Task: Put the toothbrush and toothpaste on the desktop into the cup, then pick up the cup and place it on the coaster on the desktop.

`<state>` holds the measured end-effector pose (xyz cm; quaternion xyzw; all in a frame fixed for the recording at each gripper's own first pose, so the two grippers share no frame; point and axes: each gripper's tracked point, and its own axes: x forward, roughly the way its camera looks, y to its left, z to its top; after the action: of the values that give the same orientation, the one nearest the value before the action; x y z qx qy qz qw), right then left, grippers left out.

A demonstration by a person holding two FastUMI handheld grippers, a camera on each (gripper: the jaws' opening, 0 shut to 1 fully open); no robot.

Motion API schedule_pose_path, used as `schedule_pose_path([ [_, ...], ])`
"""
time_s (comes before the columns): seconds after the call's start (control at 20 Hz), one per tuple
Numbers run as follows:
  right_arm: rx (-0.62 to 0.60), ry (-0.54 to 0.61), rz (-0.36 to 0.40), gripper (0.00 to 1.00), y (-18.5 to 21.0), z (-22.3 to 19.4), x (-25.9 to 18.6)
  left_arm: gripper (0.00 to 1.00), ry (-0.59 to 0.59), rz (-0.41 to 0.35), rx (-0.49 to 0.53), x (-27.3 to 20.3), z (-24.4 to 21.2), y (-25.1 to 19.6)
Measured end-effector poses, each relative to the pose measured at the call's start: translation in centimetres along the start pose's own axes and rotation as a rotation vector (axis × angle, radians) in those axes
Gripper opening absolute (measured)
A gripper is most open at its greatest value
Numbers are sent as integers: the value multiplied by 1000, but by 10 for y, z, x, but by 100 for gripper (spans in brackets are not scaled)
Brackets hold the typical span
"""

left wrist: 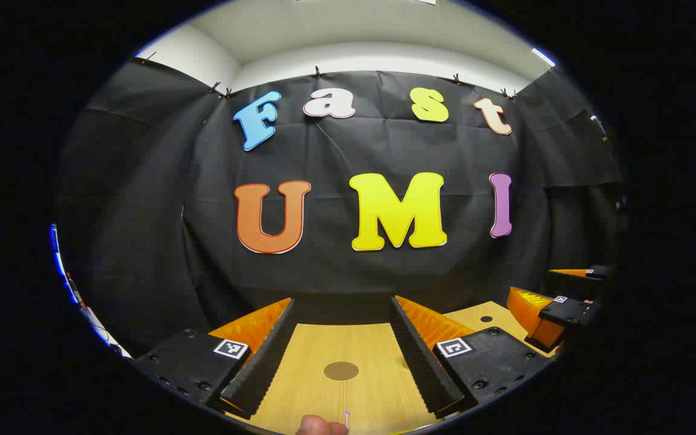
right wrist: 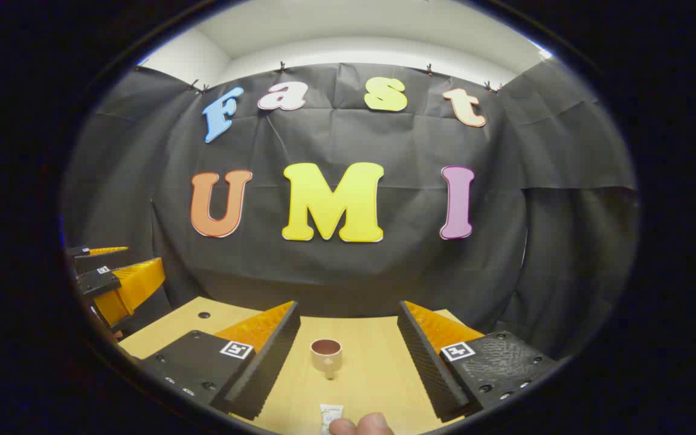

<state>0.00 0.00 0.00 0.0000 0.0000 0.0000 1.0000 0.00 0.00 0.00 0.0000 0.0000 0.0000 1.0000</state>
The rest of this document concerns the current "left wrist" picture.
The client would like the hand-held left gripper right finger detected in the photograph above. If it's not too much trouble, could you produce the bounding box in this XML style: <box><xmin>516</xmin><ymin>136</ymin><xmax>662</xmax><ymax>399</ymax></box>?
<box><xmin>389</xmin><ymin>295</ymin><xmax>553</xmax><ymax>420</ymax></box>

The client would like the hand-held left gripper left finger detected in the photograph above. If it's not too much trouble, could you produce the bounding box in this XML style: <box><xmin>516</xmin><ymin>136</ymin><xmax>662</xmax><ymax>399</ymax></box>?
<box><xmin>135</xmin><ymin>296</ymin><xmax>297</xmax><ymax>419</ymax></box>

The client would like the round brown coaster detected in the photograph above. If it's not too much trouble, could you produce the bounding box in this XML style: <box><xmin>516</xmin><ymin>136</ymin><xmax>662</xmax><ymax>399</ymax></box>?
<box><xmin>323</xmin><ymin>361</ymin><xmax>359</xmax><ymax>381</ymax></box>

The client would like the light wooden desktop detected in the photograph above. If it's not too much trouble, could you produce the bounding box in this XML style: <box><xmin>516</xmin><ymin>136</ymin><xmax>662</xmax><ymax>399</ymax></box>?
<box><xmin>227</xmin><ymin>300</ymin><xmax>560</xmax><ymax>435</ymax></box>

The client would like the black backdrop cloth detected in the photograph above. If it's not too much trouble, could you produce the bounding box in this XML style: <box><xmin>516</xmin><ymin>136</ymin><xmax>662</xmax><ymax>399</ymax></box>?
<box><xmin>55</xmin><ymin>57</ymin><xmax>627</xmax><ymax>358</ymax></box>

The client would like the black stand with grey rod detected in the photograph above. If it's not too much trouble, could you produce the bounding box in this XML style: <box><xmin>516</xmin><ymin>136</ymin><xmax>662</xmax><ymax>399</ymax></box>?
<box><xmin>590</xmin><ymin>114</ymin><xmax>613</xmax><ymax>149</ymax></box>

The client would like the white and blue equipment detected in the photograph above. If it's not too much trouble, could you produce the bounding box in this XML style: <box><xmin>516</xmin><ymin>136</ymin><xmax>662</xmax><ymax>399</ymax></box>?
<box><xmin>49</xmin><ymin>224</ymin><xmax>134</xmax><ymax>360</ymax></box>

